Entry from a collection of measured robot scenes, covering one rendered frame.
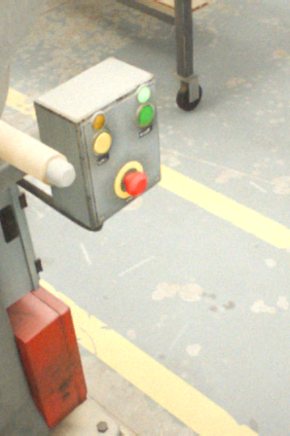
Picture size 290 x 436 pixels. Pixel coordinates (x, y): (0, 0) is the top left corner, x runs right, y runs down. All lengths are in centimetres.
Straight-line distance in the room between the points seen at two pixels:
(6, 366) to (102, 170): 51
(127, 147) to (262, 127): 191
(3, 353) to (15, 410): 17
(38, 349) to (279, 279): 108
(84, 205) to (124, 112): 16
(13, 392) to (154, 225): 116
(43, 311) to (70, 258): 100
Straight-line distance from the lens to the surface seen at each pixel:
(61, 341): 143
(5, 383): 142
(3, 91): 89
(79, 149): 99
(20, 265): 131
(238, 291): 223
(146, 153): 109
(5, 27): 48
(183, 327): 213
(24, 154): 66
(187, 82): 296
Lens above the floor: 164
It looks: 42 degrees down
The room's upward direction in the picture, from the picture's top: 5 degrees counter-clockwise
